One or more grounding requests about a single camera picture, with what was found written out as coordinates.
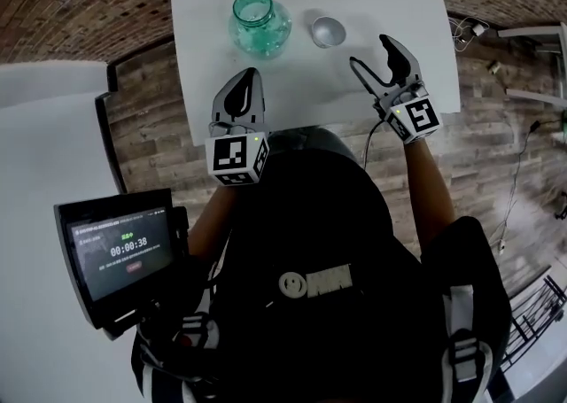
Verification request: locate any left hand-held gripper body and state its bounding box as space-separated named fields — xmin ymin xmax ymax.
xmin=204 ymin=120 xmax=271 ymax=188

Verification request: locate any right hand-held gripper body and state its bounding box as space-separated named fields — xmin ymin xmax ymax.
xmin=374 ymin=81 xmax=445 ymax=146

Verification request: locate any small metal bowl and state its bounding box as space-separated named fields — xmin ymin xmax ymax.
xmin=310 ymin=15 xmax=346 ymax=50

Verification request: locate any green glass jar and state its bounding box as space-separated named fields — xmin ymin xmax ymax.
xmin=228 ymin=0 xmax=293 ymax=61

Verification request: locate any person's left forearm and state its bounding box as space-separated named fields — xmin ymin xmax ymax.
xmin=188 ymin=183 xmax=243 ymax=260

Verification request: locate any person's right forearm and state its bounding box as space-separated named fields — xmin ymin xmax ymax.
xmin=401 ymin=139 xmax=457 ymax=256

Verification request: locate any white table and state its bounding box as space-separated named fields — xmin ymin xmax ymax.
xmin=496 ymin=22 xmax=567 ymax=110
xmin=169 ymin=0 xmax=462 ymax=148

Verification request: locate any person's right leg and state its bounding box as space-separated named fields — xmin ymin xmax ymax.
xmin=268 ymin=125 xmax=358 ymax=163

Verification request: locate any white charger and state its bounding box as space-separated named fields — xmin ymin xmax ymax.
xmin=449 ymin=16 xmax=491 ymax=55

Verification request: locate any person's black shirt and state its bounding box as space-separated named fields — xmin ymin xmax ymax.
xmin=131 ymin=147 xmax=514 ymax=403

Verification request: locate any black tablet screen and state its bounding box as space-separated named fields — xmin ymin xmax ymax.
xmin=53 ymin=188 xmax=176 ymax=331

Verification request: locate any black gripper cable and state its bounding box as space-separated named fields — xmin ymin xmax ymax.
xmin=362 ymin=117 xmax=387 ymax=172

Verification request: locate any thin black floor cable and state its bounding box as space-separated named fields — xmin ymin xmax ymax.
xmin=504 ymin=120 xmax=566 ymax=216

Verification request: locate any white cable with plug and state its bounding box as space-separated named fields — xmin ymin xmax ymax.
xmin=488 ymin=188 xmax=519 ymax=255

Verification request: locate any grey backpack strap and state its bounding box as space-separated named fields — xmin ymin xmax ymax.
xmin=132 ymin=310 xmax=221 ymax=403
xmin=441 ymin=284 xmax=495 ymax=403

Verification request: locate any black wire rack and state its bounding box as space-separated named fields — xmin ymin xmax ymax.
xmin=500 ymin=275 xmax=567 ymax=371

